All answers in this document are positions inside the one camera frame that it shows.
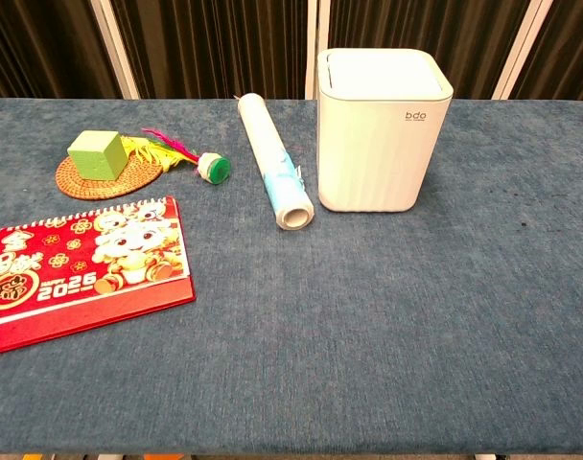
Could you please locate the green foam cube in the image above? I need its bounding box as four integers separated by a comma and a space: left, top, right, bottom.
66, 129, 129, 181

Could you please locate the dark pleated curtain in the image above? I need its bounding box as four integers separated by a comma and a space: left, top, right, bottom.
0, 0, 583, 101

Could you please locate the red 2026 desk calendar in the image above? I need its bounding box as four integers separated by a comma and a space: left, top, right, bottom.
0, 195, 197, 358

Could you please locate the white vertical frame post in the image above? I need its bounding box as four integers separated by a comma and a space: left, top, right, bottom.
303, 0, 332, 101

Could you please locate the blue fabric table cover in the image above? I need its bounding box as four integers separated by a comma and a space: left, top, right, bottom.
0, 98, 583, 455

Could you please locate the colourful feather shuttlecock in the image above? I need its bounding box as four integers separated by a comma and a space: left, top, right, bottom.
120, 126, 232, 184

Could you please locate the white slanted frame bar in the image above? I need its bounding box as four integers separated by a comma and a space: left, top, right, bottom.
491, 0, 547, 101
89, 0, 141, 101

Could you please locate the white plastic container lid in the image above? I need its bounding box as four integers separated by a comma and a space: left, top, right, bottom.
325, 50, 447, 95

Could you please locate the white plastic trash bin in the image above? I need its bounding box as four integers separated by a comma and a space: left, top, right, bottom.
316, 47, 455, 214

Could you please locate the white rolled paper tube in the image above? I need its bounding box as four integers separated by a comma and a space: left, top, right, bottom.
237, 92, 315, 232

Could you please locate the round woven rattan coaster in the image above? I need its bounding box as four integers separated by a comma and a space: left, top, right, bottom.
55, 144, 165, 201

